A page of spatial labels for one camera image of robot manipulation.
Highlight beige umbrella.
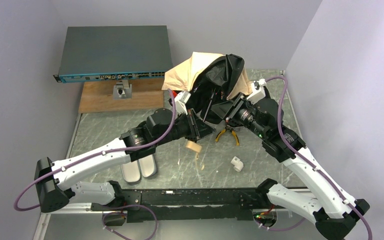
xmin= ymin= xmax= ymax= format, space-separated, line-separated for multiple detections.
xmin=161 ymin=52 xmax=252 ymax=125

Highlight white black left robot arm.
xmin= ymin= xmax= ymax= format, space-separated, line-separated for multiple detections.
xmin=34 ymin=108 xmax=215 ymax=213

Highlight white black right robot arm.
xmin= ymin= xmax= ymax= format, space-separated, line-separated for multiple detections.
xmin=211 ymin=94 xmax=370 ymax=240

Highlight white plastic pipe fitting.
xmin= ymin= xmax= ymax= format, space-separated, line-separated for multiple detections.
xmin=230 ymin=156 xmax=244 ymax=172

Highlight wooden board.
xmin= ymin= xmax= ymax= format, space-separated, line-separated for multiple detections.
xmin=78 ymin=78 xmax=164 ymax=114

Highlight yellow handled pliers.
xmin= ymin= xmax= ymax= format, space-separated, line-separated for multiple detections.
xmin=215 ymin=125 xmax=241 ymax=147

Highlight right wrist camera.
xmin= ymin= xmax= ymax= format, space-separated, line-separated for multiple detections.
xmin=247 ymin=78 xmax=267 ymax=105

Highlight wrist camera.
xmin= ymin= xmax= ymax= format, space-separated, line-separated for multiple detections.
xmin=247 ymin=78 xmax=267 ymax=105
xmin=172 ymin=90 xmax=191 ymax=115

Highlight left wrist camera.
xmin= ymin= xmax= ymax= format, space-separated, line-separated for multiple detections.
xmin=172 ymin=90 xmax=191 ymax=115

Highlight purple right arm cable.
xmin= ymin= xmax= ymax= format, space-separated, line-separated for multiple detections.
xmin=264 ymin=76 xmax=374 ymax=240

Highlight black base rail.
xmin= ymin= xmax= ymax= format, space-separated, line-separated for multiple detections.
xmin=90 ymin=188 xmax=289 ymax=223

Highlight grey metal stand bracket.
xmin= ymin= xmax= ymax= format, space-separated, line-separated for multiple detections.
xmin=112 ymin=79 xmax=132 ymax=100

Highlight grey network switch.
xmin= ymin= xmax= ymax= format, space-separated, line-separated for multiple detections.
xmin=53 ymin=25 xmax=173 ymax=83

